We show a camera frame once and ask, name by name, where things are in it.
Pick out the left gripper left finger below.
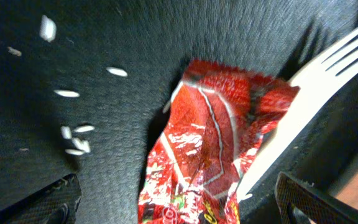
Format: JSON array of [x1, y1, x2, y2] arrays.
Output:
[[0, 174, 82, 224]]

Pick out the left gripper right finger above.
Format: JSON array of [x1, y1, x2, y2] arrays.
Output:
[[275, 172, 358, 224]]

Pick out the red snack wrapper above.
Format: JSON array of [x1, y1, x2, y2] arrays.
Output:
[[138, 59, 299, 223]]

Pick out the white plastic fork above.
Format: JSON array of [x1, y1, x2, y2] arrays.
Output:
[[236, 27, 358, 202]]

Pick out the round black tray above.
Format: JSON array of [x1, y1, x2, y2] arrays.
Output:
[[0, 1, 358, 223]]

